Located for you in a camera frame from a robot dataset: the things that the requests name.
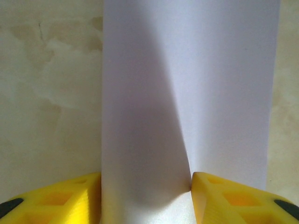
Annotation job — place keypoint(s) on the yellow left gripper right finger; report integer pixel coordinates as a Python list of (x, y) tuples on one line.
[(233, 203)]

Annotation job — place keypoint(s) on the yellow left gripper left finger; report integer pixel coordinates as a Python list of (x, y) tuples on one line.
[(56, 205)]

